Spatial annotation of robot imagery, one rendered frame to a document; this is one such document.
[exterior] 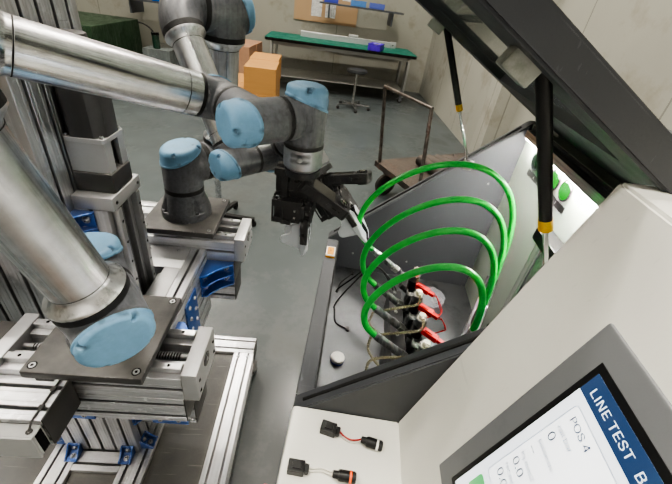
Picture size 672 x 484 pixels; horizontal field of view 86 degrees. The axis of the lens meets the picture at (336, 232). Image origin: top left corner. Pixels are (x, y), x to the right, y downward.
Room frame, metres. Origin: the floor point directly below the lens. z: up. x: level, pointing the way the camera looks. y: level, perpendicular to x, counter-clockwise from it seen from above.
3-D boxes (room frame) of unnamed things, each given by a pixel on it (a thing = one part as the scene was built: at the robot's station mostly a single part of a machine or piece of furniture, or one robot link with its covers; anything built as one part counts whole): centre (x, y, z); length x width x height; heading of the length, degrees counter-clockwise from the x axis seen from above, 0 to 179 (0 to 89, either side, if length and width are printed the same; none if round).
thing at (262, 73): (5.30, 1.52, 0.40); 1.32 x 0.94 x 0.79; 4
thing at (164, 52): (7.62, 3.93, 0.39); 0.81 x 0.64 x 0.77; 5
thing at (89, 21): (7.02, 5.35, 0.38); 1.91 x 1.75 x 0.75; 95
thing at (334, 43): (7.77, 0.42, 0.51); 2.81 x 1.12 x 1.02; 95
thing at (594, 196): (0.77, -0.49, 1.43); 0.54 x 0.03 x 0.02; 179
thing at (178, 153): (0.99, 0.49, 1.20); 0.13 x 0.12 x 0.14; 140
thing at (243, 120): (0.60, 0.17, 1.50); 0.11 x 0.11 x 0.08; 44
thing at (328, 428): (0.37, -0.09, 0.99); 0.12 x 0.02 x 0.02; 80
